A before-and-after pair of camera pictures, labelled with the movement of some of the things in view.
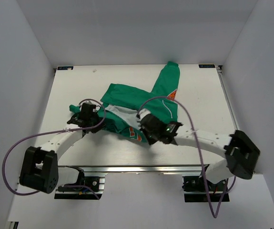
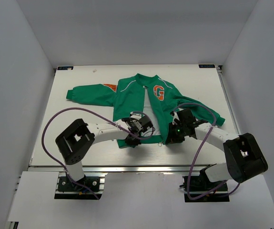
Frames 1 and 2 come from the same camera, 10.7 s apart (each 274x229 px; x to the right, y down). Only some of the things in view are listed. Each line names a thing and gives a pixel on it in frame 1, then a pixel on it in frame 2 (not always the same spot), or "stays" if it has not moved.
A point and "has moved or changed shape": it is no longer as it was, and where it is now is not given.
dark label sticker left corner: (65, 67) stays
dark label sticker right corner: (206, 66) stays
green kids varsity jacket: (122, 104) has moved or changed shape
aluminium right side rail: (220, 71) stays
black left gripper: (93, 130) → (134, 143)
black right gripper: (150, 141) → (172, 138)
